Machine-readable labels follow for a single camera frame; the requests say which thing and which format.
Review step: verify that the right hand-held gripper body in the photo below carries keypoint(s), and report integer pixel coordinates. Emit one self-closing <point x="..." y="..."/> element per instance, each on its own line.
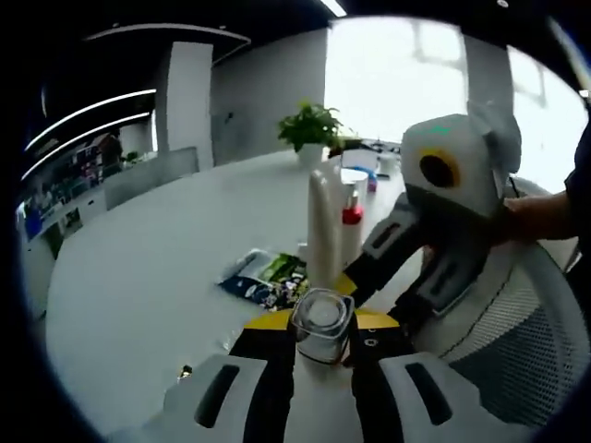
<point x="475" y="152"/>

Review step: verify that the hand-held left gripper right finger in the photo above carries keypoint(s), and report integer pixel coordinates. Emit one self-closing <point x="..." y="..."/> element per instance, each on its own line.
<point x="374" y="392"/>

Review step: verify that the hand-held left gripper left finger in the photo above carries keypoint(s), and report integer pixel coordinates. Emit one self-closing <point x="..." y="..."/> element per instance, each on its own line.
<point x="268" y="392"/>

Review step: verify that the white skincare tube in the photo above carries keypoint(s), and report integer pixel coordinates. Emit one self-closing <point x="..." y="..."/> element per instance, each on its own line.
<point x="323" y="231"/>

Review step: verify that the gold foil skincare sachet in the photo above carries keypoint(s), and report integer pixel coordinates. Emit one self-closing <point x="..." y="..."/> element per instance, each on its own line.
<point x="186" y="369"/>

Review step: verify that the silver blue skincare sachet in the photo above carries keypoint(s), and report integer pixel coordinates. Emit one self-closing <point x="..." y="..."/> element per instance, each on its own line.
<point x="244" y="281"/>

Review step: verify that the blue storage bin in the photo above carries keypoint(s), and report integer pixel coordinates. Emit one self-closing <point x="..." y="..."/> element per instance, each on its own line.
<point x="33" y="227"/>

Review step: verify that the person's right hand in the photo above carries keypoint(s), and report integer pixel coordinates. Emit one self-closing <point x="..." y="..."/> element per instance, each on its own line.
<point x="540" y="217"/>

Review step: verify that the small pink item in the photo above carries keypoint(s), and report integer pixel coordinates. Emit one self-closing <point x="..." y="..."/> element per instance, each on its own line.
<point x="372" y="182"/>

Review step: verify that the white cup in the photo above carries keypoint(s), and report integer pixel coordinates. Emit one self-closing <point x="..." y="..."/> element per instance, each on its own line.
<point x="389" y="165"/>

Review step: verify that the white translucent container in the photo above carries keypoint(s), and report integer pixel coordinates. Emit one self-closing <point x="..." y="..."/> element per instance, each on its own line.
<point x="360" y="159"/>

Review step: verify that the potted green plant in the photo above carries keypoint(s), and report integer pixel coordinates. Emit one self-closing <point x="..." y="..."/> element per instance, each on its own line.
<point x="309" y="124"/>

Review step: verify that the grey desk partition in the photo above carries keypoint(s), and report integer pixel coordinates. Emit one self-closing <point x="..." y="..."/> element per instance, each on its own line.
<point x="152" y="180"/>

